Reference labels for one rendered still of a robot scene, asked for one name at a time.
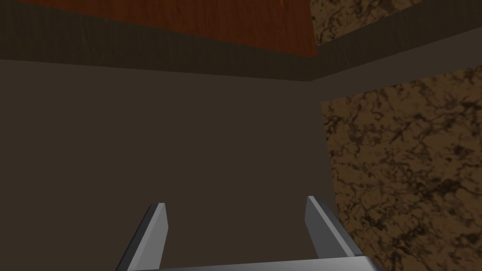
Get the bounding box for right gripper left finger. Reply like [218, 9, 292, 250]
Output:
[114, 202, 169, 271]

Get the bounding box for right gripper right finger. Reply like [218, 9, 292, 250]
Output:
[305, 195, 364, 260]

